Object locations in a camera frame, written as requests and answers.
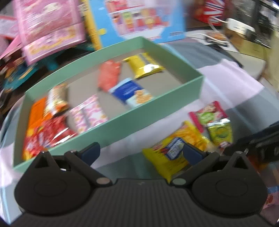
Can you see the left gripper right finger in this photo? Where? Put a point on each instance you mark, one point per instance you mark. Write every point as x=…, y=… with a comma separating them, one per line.
x=200, y=162

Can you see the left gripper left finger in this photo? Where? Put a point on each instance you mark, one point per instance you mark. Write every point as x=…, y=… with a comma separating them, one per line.
x=80, y=162

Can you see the large yellow snack bag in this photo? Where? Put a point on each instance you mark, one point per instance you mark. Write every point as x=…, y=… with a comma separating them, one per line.
x=167, y=155

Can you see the yellow green snack packet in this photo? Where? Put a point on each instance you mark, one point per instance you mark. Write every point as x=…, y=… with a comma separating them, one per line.
x=220, y=133

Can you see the red green snack packet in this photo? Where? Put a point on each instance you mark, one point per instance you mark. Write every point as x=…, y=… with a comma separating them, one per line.
x=212, y=112

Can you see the red shiny snack packet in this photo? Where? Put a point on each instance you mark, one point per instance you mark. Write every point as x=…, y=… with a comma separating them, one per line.
x=55, y=131

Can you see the pink white candy packet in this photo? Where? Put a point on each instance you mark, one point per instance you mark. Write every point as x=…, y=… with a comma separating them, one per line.
x=88, y=114

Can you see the red rainbow candy packet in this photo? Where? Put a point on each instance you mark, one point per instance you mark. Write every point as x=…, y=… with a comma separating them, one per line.
x=32, y=145

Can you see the mint green cardboard box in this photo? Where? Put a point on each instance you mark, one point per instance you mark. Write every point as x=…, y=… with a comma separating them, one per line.
x=178, y=87

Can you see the orange flat snack box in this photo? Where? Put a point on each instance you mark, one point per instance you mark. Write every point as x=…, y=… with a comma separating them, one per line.
x=37, y=113

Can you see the orange white snack packet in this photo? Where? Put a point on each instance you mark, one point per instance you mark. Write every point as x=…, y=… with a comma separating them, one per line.
x=56, y=100

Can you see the blue white cracker packet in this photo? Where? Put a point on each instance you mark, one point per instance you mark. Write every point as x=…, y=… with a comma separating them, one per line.
x=130, y=93

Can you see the orange red snack packet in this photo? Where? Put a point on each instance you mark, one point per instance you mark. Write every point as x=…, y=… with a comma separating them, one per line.
x=109, y=73

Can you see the gold yellow snack packet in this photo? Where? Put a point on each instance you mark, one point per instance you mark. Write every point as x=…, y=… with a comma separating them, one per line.
x=143, y=65

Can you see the pink birthday gift bag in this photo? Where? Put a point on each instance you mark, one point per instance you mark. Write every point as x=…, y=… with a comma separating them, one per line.
x=47, y=27

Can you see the red union jack tin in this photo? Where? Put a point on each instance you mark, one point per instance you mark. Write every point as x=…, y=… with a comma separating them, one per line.
x=209, y=10

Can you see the blue toy set box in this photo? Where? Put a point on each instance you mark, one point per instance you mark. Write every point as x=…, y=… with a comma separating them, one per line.
x=111, y=22

